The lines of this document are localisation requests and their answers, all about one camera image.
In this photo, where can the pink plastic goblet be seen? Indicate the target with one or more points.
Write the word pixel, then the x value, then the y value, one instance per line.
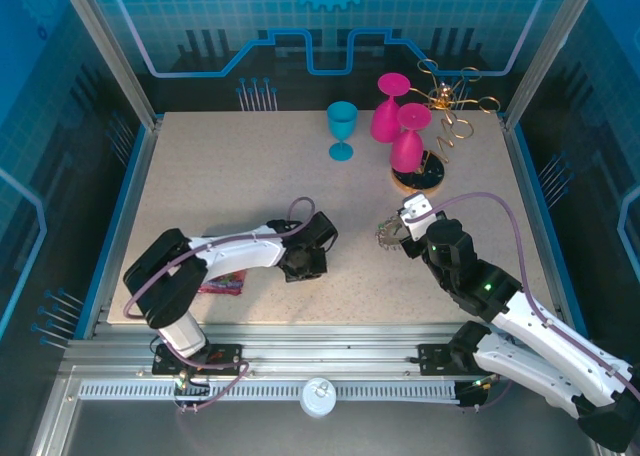
pixel 385 121
pixel 407 148

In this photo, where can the blue plastic goblet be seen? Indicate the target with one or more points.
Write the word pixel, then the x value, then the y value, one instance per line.
pixel 342 118

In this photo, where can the white round cap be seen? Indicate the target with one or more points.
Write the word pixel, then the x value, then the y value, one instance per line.
pixel 317 398

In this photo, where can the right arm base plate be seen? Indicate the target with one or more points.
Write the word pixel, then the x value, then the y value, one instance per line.
pixel 432 358

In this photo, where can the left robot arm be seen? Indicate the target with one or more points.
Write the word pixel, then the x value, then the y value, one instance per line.
pixel 165 276

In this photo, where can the aluminium frame rail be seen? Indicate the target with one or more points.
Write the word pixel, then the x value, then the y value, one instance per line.
pixel 325 348

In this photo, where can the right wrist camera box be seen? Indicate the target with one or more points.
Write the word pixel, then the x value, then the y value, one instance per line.
pixel 416 208

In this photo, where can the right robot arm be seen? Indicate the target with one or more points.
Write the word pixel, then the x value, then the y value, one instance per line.
pixel 550 336

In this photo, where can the colourful candy bag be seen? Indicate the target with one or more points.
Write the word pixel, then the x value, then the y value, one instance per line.
pixel 225 286

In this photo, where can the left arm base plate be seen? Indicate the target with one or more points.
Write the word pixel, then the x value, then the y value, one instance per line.
pixel 230 358

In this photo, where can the aluminium frame post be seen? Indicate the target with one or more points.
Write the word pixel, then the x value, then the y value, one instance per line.
pixel 547 51
pixel 112 51

